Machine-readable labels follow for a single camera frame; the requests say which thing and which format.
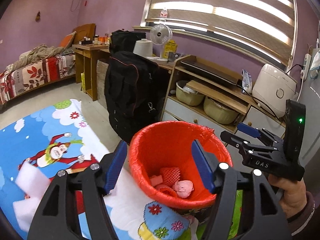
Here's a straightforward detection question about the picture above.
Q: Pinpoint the wooden headboard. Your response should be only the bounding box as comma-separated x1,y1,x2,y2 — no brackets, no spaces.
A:
73,23,96,44

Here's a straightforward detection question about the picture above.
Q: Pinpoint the orange pillow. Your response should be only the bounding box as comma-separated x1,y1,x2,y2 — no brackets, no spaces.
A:
59,31,76,49

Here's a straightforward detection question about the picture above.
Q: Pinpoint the white foam block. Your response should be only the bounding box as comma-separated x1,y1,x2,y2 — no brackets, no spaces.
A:
15,162,50,199

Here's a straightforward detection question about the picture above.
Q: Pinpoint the white rice cooker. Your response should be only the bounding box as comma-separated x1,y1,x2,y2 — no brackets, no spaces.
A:
252,64,297,118

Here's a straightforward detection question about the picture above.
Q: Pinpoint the black laptop on shelf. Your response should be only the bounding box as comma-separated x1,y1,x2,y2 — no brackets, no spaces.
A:
181,60,241,86

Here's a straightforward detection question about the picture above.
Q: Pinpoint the bed with floral sheet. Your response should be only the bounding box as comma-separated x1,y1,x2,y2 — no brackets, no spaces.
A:
1,54,75,105

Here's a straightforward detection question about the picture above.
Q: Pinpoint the white desk fan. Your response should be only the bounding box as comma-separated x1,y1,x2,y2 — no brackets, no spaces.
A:
150,23,172,60

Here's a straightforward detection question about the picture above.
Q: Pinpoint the red mesh trash bin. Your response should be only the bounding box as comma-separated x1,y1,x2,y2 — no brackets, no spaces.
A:
129,121,233,210

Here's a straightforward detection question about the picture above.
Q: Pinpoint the white power strip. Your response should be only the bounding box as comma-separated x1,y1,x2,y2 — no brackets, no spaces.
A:
300,53,311,81

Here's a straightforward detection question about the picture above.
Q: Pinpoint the beige basket left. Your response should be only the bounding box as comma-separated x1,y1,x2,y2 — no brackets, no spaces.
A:
176,80,204,106

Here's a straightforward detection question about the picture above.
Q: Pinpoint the white thread cone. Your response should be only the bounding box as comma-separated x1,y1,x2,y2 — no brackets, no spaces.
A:
133,38,153,57

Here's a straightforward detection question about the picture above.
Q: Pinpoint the cartoon blue play mat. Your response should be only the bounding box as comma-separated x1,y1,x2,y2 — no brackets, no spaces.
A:
0,99,243,240

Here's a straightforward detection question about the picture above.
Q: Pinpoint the beige basket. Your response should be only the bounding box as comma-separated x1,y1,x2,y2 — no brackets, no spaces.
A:
203,97,239,125
176,80,204,106

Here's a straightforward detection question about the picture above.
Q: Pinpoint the yellow package on desk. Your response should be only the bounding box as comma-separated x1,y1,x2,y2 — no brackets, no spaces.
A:
163,40,177,59

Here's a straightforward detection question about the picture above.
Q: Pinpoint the striped zebra window blind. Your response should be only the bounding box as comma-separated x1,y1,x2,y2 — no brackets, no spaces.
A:
140,0,297,66

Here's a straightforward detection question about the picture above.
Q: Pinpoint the pink crumpled trash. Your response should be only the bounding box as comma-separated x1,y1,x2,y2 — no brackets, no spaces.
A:
172,180,194,199

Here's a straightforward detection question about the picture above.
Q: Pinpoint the beige crumpled blanket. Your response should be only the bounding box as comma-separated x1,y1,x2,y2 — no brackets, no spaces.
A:
5,44,65,73

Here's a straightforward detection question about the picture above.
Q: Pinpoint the wooden desk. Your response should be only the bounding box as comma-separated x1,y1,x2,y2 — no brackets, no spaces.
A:
72,44,110,101

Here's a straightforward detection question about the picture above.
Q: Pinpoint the large black bag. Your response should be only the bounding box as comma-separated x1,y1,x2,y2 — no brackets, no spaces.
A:
104,50,173,143

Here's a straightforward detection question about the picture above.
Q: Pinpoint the person's right hand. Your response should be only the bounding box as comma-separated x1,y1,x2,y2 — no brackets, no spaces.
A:
268,174,307,218

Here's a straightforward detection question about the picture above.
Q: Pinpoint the black backpack on desk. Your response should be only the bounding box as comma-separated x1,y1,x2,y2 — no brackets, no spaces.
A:
109,30,146,54

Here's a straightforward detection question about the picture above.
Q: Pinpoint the beige basket right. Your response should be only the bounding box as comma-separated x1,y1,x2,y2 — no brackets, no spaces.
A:
203,97,239,125

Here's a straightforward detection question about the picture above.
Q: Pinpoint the wall ornament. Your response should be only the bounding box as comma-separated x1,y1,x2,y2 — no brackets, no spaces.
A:
35,11,41,22

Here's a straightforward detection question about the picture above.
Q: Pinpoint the wooden shelf cabinet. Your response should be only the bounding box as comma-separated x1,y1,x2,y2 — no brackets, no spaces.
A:
161,55,285,137

